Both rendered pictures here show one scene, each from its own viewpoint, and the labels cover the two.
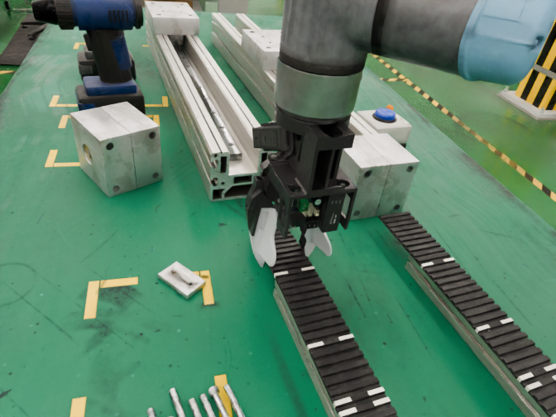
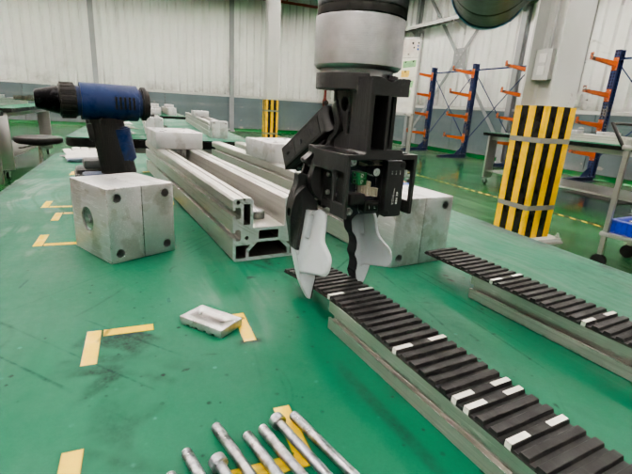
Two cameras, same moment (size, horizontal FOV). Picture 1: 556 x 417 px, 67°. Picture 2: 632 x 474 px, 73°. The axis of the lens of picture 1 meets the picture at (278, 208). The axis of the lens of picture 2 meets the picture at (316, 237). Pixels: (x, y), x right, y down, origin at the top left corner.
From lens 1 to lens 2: 0.19 m
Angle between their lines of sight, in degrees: 20
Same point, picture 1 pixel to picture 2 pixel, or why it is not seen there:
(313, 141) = (369, 85)
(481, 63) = not seen: outside the picture
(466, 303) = (556, 305)
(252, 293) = (302, 327)
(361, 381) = (478, 374)
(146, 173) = (156, 238)
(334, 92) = (384, 32)
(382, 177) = (419, 213)
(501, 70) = not seen: outside the picture
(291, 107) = (339, 55)
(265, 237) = (312, 245)
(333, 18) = not seen: outside the picture
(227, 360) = (288, 390)
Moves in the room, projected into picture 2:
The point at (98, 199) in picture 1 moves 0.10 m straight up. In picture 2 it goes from (98, 266) to (90, 185)
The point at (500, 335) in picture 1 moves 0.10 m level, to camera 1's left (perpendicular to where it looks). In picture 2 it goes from (611, 325) to (502, 323)
